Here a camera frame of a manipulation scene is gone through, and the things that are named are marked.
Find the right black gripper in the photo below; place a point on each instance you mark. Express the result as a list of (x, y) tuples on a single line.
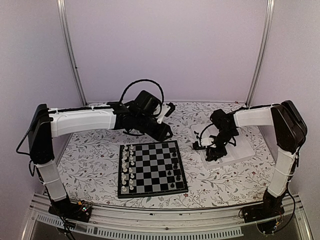
[(218, 153)]

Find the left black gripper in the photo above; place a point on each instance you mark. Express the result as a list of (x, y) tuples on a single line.
[(161, 135)]

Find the black and grey chessboard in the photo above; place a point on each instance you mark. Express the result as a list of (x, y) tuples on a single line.
[(144, 167)]

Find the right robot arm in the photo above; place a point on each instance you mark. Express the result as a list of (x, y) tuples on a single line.
[(290, 132)]

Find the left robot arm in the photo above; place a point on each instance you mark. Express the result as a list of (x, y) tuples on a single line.
[(49, 123)]

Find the white rook piece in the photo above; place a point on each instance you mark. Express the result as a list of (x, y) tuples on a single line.
[(124, 150)]

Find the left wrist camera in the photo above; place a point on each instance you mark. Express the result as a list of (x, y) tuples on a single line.
[(164, 111)]

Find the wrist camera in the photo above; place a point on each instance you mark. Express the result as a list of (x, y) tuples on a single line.
[(201, 144), (164, 111)]

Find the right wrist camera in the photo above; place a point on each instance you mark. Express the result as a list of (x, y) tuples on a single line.
[(201, 144)]

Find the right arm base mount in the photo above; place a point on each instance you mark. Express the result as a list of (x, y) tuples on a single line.
[(270, 217)]

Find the aluminium front rail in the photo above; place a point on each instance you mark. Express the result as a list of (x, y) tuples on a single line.
[(110, 222)]

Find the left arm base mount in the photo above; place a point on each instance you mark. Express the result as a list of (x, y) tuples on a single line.
[(79, 211)]

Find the right aluminium frame post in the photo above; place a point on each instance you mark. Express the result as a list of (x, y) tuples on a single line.
[(262, 50)]

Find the aluminium frame post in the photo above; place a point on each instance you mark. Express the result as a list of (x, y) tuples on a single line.
[(61, 7), (262, 50)]

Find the left aluminium frame post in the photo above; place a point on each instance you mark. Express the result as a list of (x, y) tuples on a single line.
[(61, 7)]

